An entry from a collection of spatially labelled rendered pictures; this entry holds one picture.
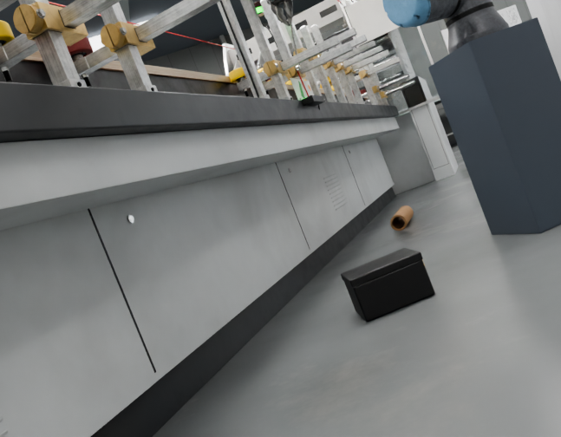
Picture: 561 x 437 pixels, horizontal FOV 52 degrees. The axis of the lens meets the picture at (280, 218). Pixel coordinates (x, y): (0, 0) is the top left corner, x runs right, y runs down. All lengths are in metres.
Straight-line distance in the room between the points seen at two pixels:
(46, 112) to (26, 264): 0.33
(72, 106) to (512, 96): 1.28
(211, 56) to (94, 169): 9.72
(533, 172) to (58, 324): 1.36
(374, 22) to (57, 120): 4.20
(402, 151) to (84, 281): 4.09
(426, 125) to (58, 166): 4.15
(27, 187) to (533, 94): 1.45
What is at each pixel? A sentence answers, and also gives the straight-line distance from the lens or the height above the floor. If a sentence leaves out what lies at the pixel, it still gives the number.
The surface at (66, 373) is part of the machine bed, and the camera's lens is 1.20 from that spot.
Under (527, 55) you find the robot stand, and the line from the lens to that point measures 1.93.
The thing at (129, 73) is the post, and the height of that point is 0.76.
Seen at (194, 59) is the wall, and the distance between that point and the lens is 10.73.
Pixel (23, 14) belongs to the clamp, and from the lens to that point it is 1.16.
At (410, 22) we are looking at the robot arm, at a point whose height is 0.72.
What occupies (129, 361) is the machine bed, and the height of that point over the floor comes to 0.18.
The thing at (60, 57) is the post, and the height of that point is 0.76.
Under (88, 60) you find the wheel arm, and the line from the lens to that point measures 1.47.
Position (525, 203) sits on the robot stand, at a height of 0.10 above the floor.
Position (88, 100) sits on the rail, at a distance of 1.10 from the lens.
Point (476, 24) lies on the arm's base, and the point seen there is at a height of 0.65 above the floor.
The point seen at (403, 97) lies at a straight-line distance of 4.96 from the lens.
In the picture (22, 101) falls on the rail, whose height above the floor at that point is 0.67.
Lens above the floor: 0.40
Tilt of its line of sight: 2 degrees down
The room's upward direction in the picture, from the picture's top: 22 degrees counter-clockwise
